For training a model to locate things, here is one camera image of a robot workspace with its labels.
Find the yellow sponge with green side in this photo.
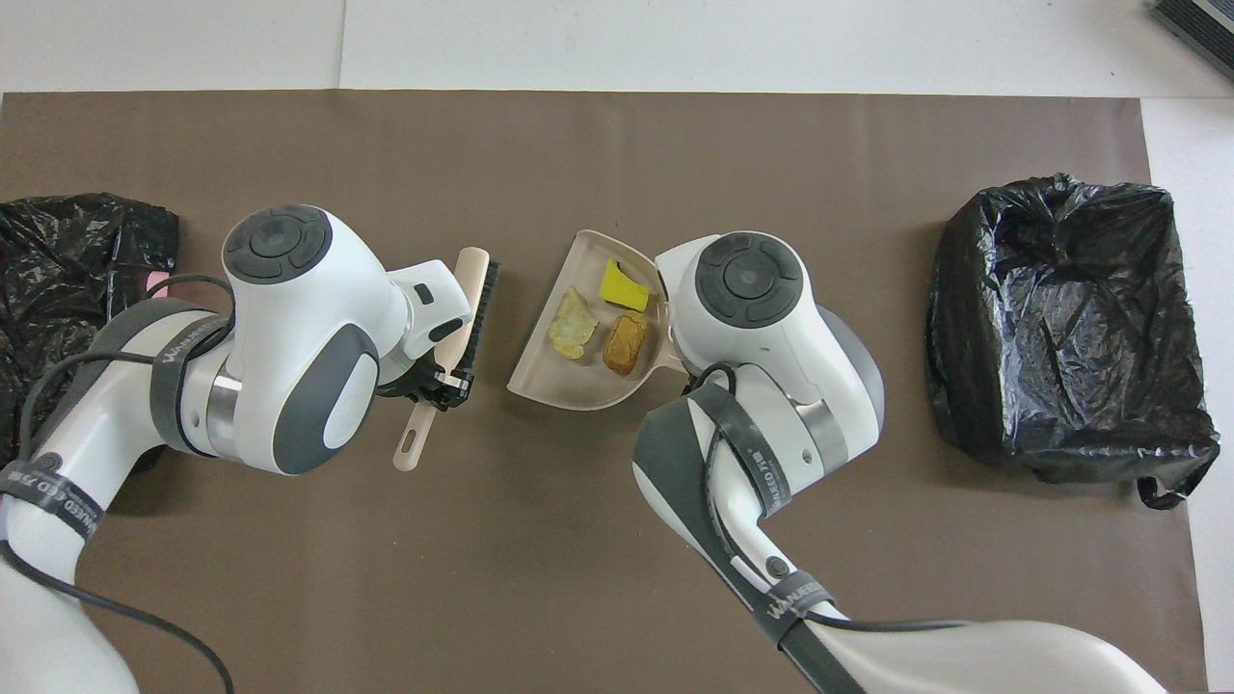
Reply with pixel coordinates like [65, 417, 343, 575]
[600, 258, 653, 313]

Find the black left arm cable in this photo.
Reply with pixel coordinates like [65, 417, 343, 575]
[0, 275, 237, 694]

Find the black bag bin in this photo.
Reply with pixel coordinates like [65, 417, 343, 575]
[0, 193, 181, 464]
[925, 173, 1221, 510]

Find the beige brush with black bristles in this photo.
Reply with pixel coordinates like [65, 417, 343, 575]
[392, 247, 501, 473]

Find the tan brown foam chunk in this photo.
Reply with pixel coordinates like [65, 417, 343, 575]
[602, 311, 650, 377]

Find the pale crumbly foam chunk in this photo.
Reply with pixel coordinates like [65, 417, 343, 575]
[548, 286, 600, 361]

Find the dark grey ribbed panel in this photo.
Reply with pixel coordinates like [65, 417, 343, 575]
[1149, 0, 1234, 83]

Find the brown paper table mat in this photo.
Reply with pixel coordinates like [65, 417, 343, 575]
[0, 90, 1209, 694]

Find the left black bag bin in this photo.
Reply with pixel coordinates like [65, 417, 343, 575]
[0, 193, 181, 464]

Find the beige plastic dustpan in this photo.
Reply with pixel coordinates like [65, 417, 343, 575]
[506, 228, 681, 414]

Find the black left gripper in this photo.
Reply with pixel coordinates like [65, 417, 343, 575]
[377, 354, 474, 414]

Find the right black bag bin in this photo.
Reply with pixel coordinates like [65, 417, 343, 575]
[925, 173, 1221, 510]

